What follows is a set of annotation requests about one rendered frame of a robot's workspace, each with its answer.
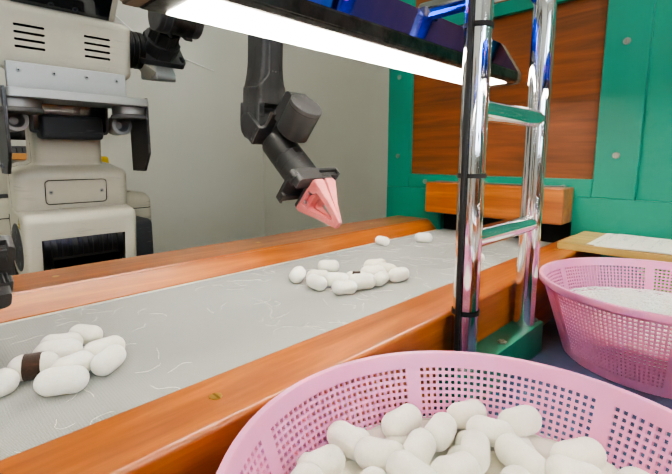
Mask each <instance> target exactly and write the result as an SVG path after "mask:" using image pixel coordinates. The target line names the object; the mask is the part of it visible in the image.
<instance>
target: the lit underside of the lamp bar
mask: <svg viewBox="0 0 672 474"><path fill-rule="evenodd" d="M167 15H170V16H174V17H179V18H183V19H187V20H191V21H196V22H200V23H204V24H208V25H213V26H217V27H221V28H225V29H229V30H234V31H238V32H242V33H246V34H251V35H255V36H259V37H263V38H268V39H272V40H276V41H280V42H284V43H289V44H293V45H297V46H301V47H306V48H310V49H314V50H318V51H323V52H327V53H331V54H335V55H340V56H344V57H348V58H352V59H356V60H361V61H365V62H369V63H373V64H378V65H382V66H386V67H390V68H395V69H399V70H403V71H407V72H412V73H416V74H420V75H424V76H428V77H433V78H437V79H441V80H445V81H450V82H454V83H458V84H462V72H463V70H461V69H457V68H454V67H450V66H447V65H443V64H440V63H436V62H433V61H429V60H426V59H422V58H419V57H415V56H412V55H408V54H404V53H401V52H397V51H394V50H390V49H387V48H383V47H380V46H376V45H373V44H369V43H366V42H362V41H359V40H355V39H352V38H348V37H345V36H341V35H337V34H334V33H330V32H327V31H323V30H320V29H316V28H313V27H309V26H306V25H302V24H299V23H295V22H292V21H288V20H285V19H281V18H278V17H274V16H271V15H267V14H263V13H260V12H256V11H253V10H249V9H246V8H242V7H239V6H235V5H232V4H228V3H225V2H221V1H218V0H189V1H187V2H186V3H184V4H182V5H180V6H178V7H176V8H174V9H173V10H171V11H169V12H167ZM504 83H506V82H503V81H500V80H496V79H493V78H490V85H496V84H504Z"/></svg>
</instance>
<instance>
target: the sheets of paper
mask: <svg viewBox="0 0 672 474"><path fill-rule="evenodd" d="M587 244H591V245H594V246H599V247H608V248H616V249H625V250H633V251H642V252H651V253H659V254H668V255H672V240H670V239H661V238H652V237H643V236H634V235H625V234H611V233H607V234H605V235H603V236H601V237H599V238H597V239H595V240H593V241H591V242H589V243H587Z"/></svg>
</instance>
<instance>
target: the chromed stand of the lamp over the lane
mask: <svg viewBox="0 0 672 474"><path fill-rule="evenodd" d="M505 1H509V0H430V1H427V2H424V3H421V4H420V5H419V7H418V8H419V9H421V11H422V13H423V15H424V16H427V17H429V18H430V19H431V20H436V21H438V19H439V18H443V17H446V16H450V15H454V14H458V13H462V12H465V24H464V25H463V31H464V48H463V72H462V96H461V119H460V143H459V167H458V173H457V178H458V191H457V215H456V239H455V263H454V287H453V306H452V307H451V312H452V335H451V351H464V352H476V353H485V354H493V355H500V356H507V357H512V358H518V359H523V360H528V361H530V360H531V359H532V358H533V357H534V356H535V355H537V354H538V353H539V352H540V351H541V346H542V333H543V321H540V320H538V319H537V318H535V309H536V295H537V281H538V267H539V253H540V239H541V225H542V211H543V197H544V183H545V169H546V155H547V141H548V127H549V113H550V99H551V85H552V71H553V57H554V43H555V29H556V16H557V0H531V1H532V3H533V20H532V36H531V52H530V67H529V83H528V98H527V108H526V107H522V106H517V105H512V104H507V103H502V102H497V101H492V100H489V95H490V76H491V56H492V36H493V29H494V23H495V22H494V21H493V17H494V4H497V3H501V2H505ZM488 122H491V123H499V124H507V125H515V126H524V127H526V130H525V145H524V161H523V177H522V192H521V208H520V217H516V218H511V219H507V220H503V221H499V222H494V223H490V224H486V225H483V212H484V193H485V178H487V174H486V154H487V134H488ZM518 235H519V239H518V255H517V271H516V286H515V302H514V318H513V320H512V321H511V322H509V323H508V324H506V325H505V326H503V327H501V328H500V329H498V330H497V331H495V332H493V333H492V334H490V335H489V336H487V337H486V338H484V339H482V340H481V341H479V342H478V343H477V330H478V316H479V314H480V309H479V291H480V271H481V252H482V247H483V246H486V245H489V244H493V243H496V242H499V241H502V240H506V239H509V238H512V237H515V236H518Z"/></svg>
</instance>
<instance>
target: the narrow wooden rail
mask: <svg viewBox="0 0 672 474"><path fill-rule="evenodd" d="M566 238H568V237H566ZM566 238H563V239H566ZM563 239H561V240H563ZM561 240H558V241H561ZM558 241H556V242H553V243H551V244H548V245H546V246H543V247H541V248H540V253H539V267H538V281H537V295H536V309H535V318H537V319H538V320H540V321H543V325H545V324H546V323H547V322H549V321H550V320H551V319H553V318H554V315H553V312H552V308H551V305H550V301H549V298H548V294H547V291H546V287H545V285H544V284H543V283H542V282H541V281H540V279H539V270H540V268H541V267H542V266H543V265H545V264H546V263H549V262H552V261H556V260H562V259H569V258H585V257H600V254H594V253H587V252H579V251H572V250H565V249H558V248H557V242H558ZM516 271H517V257H515V258H513V259H510V260H508V261H505V262H502V263H500V264H497V265H495V266H492V267H490V268H487V269H485V270H482V271H480V291H479V309H480V314H479V316H478V330H477V343H478V342H479V341H481V340H482V339H484V338H486V337H487V336H489V335H490V334H492V333H493V332H495V331H497V330H498V329H500V328H501V327H503V326H505V325H506V324H508V323H509V322H511V321H512V320H513V318H514V302H515V286H516ZM453 287H454V282H452V283H449V284H447V285H444V286H442V287H439V288H436V289H434V290H431V291H429V292H426V293H424V294H421V295H419V296H416V297H414V298H411V299H408V300H406V301H403V302H401V303H398V304H396V305H393V306H391V307H388V308H386V309H383V310H381V311H378V312H375V313H373V314H370V315H368V316H365V317H363V318H360V319H358V320H355V321H353V322H350V323H348V324H345V325H342V326H340V327H337V328H335V329H332V330H330V331H327V332H325V333H322V334H320V335H317V336H315V337H312V338H309V339H307V340H304V341H302V342H299V343H297V344H294V345H292V346H289V347H287V348H284V349H281V350H279V351H276V352H274V353H271V354H269V355H266V356H264V357H261V358H259V359H256V360H254V361H251V362H248V363H246V364H243V365H241V366H238V367H236V368H233V369H231V370H228V371H226V372H223V373H221V374H218V375H215V376H213V377H210V378H208V379H205V380H203V381H200V382H198V383H195V384H193V385H190V386H187V387H185V388H182V389H180V390H177V391H175V392H172V393H170V394H167V395H165V396H162V397H160V398H157V399H154V400H152V401H149V402H147V403H144V404H142V405H139V406H137V407H134V408H132V409H129V410H127V411H124V412H121V413H119V414H116V415H114V416H111V417H109V418H106V419H104V420H101V421H99V422H96V423H94V424H91V425H88V426H86V427H83V428H81V429H78V430H76V431H73V432H71V433H68V434H66V435H63V436H60V437H58V438H55V439H53V440H50V441H48V442H45V443H43V444H40V445H38V446H35V447H33V448H30V449H27V450H25V451H22V452H20V453H17V454H15V455H12V456H10V457H7V458H5V459H2V460H0V474H216V472H217V470H218V468H219V466H220V464H221V462H222V460H223V458H224V456H225V454H226V452H227V450H228V449H229V447H230V445H231V444H232V442H233V441H234V439H235V438H236V436H237V435H238V434H239V432H240V431H241V430H242V428H243V427H244V426H245V425H246V424H247V422H248V421H249V420H250V419H251V418H252V417H253V416H254V415H255V414H256V413H257V412H258V411H259V410H260V409H261V408H262V407H263V406H265V405H266V404H267V403H268V402H269V401H270V400H272V399H273V398H274V397H276V396H277V395H278V394H280V393H281V392H283V391H284V390H286V389H287V388H289V387H290V386H292V385H294V384H296V383H297V382H299V381H301V380H303V379H305V378H307V377H309V376H311V375H313V374H315V373H318V372H320V371H322V370H325V369H328V368H330V367H333V366H336V365H339V364H342V363H345V362H349V361H353V360H357V359H361V358H365V357H370V356H376V355H382V354H388V353H397V352H408V351H429V350H438V351H451V335H452V312H451V307H452V306H453Z"/></svg>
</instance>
